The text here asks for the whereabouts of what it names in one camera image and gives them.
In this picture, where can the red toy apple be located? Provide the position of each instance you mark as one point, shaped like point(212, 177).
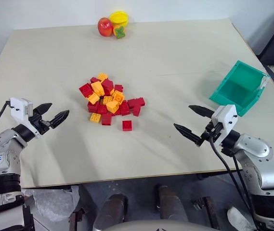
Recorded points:
point(105, 27)

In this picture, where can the yellow toy star fruit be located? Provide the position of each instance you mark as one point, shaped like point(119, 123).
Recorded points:
point(119, 18)

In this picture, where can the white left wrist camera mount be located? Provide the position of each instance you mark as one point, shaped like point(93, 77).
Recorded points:
point(18, 108)

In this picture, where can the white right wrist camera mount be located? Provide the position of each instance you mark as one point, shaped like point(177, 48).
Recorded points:
point(225, 118)

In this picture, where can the clear bubble wrap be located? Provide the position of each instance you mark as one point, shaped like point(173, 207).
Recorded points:
point(52, 202)

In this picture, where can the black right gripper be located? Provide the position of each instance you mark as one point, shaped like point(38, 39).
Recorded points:
point(213, 132)

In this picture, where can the orange toy persimmon green leaf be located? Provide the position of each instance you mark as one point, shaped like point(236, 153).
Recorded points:
point(120, 33)

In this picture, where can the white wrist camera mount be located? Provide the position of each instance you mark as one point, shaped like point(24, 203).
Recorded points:
point(18, 108)
point(225, 118)

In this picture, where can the dark rounded shape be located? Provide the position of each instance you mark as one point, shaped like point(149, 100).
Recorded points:
point(171, 204)
point(111, 211)

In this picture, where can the green plastic bin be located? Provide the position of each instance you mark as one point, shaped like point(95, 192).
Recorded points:
point(238, 93)

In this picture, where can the grey robot torso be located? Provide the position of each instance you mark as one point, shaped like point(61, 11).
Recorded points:
point(151, 226)

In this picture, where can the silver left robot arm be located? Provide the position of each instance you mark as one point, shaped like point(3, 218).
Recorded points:
point(4, 166)

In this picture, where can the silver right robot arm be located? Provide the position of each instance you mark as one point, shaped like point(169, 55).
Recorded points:
point(264, 168)

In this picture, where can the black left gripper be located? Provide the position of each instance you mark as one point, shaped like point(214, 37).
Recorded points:
point(40, 124)

